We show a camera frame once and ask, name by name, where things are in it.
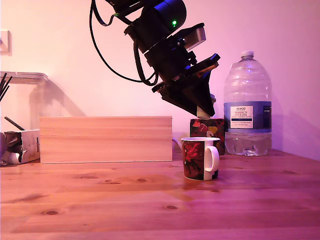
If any pale coffee capsule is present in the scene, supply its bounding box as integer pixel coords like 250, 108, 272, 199
196, 105, 211, 120

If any floral tissue box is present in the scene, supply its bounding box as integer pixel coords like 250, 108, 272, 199
189, 117, 226, 156

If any large clear water bottle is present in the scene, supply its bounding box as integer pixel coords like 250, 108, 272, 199
223, 50, 273, 157

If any long wooden box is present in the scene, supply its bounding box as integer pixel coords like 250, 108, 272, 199
39, 115, 174, 165

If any clear acrylic container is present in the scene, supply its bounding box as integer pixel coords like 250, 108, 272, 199
0, 71, 50, 132

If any silver carton box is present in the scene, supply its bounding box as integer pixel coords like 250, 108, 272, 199
0, 128, 42, 166

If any black stick in carton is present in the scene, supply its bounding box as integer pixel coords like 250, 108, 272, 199
4, 116, 26, 132

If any white roll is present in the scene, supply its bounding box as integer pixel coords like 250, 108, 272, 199
2, 151, 24, 166

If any short black looping cable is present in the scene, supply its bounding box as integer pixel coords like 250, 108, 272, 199
133, 41, 159, 87

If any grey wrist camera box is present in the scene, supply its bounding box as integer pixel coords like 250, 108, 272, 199
172, 22, 207, 51

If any white cable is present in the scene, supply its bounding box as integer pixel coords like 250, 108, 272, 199
172, 138, 184, 151

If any floral mug with white handle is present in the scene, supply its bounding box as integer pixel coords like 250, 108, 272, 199
180, 136, 222, 181

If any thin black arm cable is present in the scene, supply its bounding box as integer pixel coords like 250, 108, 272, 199
92, 0, 120, 27

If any long black looping cable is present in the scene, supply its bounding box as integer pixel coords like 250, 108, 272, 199
88, 0, 151, 84

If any white wall plate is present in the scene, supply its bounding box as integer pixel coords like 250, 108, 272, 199
0, 30, 13, 57

